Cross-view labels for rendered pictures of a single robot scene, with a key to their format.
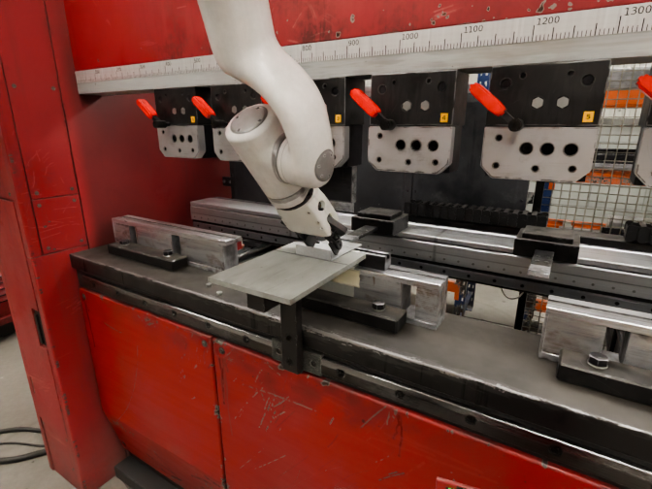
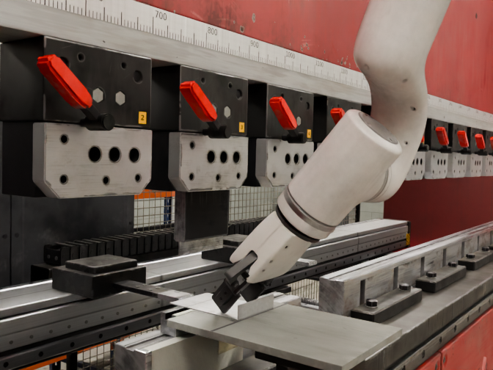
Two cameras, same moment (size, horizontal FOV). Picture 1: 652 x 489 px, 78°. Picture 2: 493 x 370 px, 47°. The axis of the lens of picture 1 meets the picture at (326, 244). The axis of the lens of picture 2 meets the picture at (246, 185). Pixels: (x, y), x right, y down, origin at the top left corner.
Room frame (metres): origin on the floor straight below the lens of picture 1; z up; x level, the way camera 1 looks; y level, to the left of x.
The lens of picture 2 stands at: (0.72, 0.82, 1.23)
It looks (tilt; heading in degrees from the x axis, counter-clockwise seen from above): 3 degrees down; 274
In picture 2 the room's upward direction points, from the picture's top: 2 degrees clockwise
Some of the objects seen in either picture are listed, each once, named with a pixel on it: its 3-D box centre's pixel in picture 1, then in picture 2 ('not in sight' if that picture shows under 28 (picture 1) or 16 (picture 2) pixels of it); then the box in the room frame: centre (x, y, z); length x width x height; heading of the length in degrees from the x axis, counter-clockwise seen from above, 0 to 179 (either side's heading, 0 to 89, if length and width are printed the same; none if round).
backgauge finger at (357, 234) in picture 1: (368, 225); (128, 280); (0.98, -0.11, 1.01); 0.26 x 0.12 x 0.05; 148
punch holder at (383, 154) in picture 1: (416, 123); (271, 137); (0.75, -0.16, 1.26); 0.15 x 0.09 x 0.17; 58
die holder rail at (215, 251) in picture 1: (173, 242); not in sight; (1.13, 0.45, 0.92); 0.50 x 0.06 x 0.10; 58
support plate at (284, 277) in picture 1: (293, 267); (283, 327); (0.72, 0.06, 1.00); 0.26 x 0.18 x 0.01; 148
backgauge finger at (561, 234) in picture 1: (544, 250); (262, 252); (0.77, -0.44, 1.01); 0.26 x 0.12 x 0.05; 148
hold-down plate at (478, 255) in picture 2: not in sight; (477, 258); (0.06, -1.18, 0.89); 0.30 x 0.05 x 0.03; 58
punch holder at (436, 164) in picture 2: not in sight; (425, 149); (0.33, -0.85, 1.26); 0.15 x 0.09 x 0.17; 58
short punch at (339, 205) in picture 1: (333, 187); (202, 219); (0.84, -0.02, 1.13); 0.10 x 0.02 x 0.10; 58
